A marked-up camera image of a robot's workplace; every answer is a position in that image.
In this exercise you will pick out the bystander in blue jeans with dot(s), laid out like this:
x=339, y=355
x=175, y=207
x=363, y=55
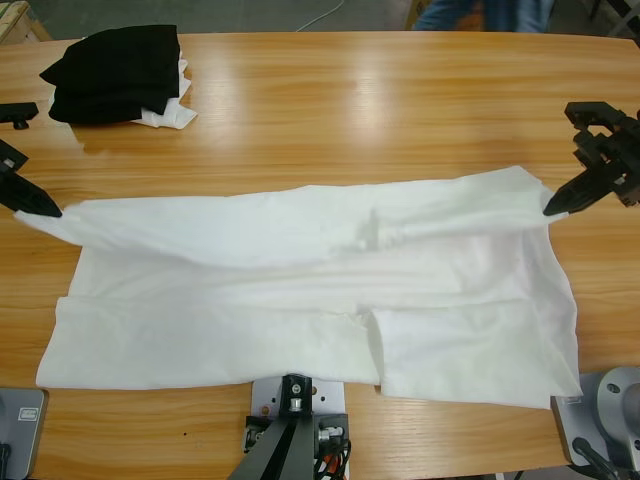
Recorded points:
x=475, y=15

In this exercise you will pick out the dark camera post with bracket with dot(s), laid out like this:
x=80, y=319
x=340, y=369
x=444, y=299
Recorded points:
x=285, y=440

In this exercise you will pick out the white mount plate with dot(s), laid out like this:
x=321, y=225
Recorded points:
x=330, y=400

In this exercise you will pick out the pale folded garment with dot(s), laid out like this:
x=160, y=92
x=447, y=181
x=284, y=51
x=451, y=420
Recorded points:
x=170, y=117

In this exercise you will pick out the black folded garment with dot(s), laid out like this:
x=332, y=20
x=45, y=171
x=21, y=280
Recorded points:
x=115, y=65

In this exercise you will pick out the white T-shirt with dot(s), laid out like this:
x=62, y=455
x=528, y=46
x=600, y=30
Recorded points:
x=300, y=280

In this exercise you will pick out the wooden crate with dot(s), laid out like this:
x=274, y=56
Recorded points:
x=17, y=20

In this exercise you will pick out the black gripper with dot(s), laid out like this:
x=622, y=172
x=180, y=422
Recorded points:
x=622, y=155
x=11, y=157

